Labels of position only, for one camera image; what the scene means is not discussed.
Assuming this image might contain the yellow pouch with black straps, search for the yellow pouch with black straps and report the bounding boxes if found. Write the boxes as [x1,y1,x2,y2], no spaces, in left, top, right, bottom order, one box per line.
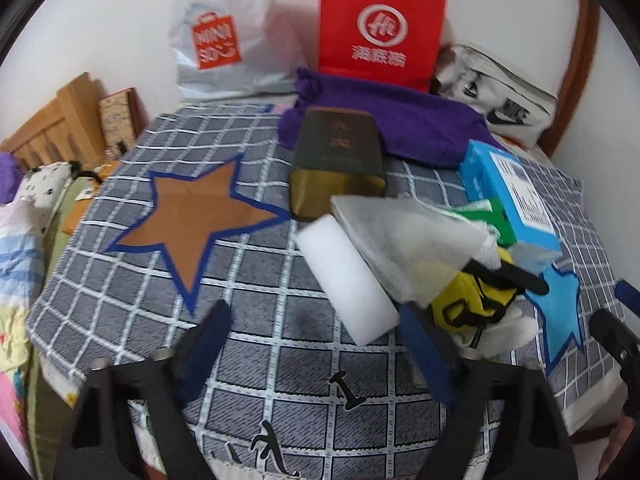
[431,248,550,351]

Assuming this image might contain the white foam block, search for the white foam block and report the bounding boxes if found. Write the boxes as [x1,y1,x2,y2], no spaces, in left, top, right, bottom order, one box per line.
[296,214,399,346]

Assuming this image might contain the white glove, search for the white glove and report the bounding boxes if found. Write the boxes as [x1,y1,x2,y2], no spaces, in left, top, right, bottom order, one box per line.
[476,306,539,358]

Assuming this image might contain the translucent mesh drawstring pouch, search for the translucent mesh drawstring pouch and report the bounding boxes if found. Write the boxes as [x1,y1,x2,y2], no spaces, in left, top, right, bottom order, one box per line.
[331,195,501,307]

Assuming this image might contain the green wet wipe packet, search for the green wet wipe packet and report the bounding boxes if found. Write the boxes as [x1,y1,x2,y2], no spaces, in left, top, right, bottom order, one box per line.
[450,198,516,248]

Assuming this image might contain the blue tissue pack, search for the blue tissue pack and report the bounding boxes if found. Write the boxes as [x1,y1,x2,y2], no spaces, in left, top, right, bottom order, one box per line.
[458,141,562,274]

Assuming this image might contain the grey checked bed cover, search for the grey checked bed cover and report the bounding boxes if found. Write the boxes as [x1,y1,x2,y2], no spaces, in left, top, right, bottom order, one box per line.
[25,101,630,480]

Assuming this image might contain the dark green tin box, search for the dark green tin box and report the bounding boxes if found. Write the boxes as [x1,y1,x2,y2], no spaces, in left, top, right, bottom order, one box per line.
[288,106,387,221]

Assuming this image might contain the grey Nike bag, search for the grey Nike bag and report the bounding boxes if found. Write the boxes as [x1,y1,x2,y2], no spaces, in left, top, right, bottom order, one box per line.
[435,44,558,148]

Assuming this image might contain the purple towel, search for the purple towel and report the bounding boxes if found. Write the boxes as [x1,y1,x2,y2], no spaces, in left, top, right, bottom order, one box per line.
[278,68,502,169]

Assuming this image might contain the wooden headboard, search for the wooden headboard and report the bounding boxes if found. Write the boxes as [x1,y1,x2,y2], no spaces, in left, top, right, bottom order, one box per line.
[1,72,106,170]

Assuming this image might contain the red Haidilao paper bag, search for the red Haidilao paper bag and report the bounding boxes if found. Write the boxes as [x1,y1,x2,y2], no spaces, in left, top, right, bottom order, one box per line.
[318,0,447,91]

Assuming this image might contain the white Miniso plastic bag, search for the white Miniso plastic bag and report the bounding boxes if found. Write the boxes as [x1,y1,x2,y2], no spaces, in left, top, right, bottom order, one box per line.
[169,0,306,102]

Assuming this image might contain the brown wooden door frame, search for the brown wooden door frame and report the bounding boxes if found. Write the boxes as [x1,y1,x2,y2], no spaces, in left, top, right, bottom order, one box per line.
[538,0,600,157]

